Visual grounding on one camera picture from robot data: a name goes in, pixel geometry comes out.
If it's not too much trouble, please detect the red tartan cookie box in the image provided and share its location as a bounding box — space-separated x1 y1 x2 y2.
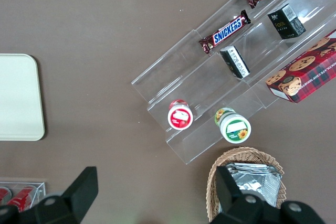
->
265 29 336 103

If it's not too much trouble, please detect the green lid white jar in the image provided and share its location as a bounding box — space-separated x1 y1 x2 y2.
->
214 107 252 144

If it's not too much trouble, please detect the red Coca-Cola bottle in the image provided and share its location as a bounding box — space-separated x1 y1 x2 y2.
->
0 186 13 206
7 186 37 212

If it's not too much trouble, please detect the small black carton box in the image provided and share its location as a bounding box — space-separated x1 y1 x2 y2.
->
267 3 307 40
219 45 251 79

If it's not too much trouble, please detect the red lid white jar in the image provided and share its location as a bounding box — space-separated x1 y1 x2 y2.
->
167 99 194 131

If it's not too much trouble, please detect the stack of foil trays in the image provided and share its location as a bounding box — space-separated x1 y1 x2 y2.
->
223 163 281 209

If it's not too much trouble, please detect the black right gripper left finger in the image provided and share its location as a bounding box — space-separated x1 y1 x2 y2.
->
34 166 99 224

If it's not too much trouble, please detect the clear acrylic bottle rack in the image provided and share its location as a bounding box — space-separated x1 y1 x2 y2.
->
0 181 47 213

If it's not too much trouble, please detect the light wicker basket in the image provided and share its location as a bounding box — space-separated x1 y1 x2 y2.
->
206 147 287 223

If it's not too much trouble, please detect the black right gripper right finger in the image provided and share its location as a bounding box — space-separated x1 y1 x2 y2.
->
209 165 266 224

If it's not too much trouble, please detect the clear acrylic stepped shelf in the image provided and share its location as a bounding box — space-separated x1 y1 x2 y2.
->
130 0 336 166

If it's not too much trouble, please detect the cream plastic serving tray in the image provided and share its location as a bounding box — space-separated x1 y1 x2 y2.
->
0 53 46 142

